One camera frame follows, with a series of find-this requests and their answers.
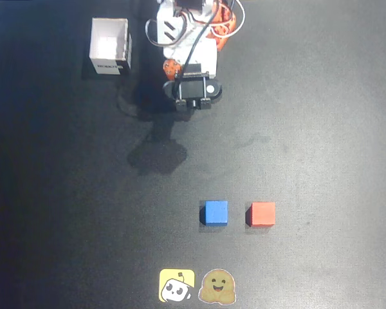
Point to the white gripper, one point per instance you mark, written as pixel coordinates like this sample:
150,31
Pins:
172,68

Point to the red cube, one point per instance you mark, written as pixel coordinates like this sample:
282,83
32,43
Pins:
263,214

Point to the white cardboard box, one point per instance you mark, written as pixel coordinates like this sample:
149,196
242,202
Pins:
109,38

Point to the blue cube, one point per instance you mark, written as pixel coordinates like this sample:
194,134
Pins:
216,212

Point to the black gripper webcam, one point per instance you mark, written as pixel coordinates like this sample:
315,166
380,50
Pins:
193,88

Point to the black desk mat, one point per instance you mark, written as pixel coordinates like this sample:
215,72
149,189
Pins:
308,128

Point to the yellow robot sticker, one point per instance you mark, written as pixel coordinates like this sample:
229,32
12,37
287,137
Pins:
169,278

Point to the hugging face emoji sticker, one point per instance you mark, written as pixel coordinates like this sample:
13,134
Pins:
217,286

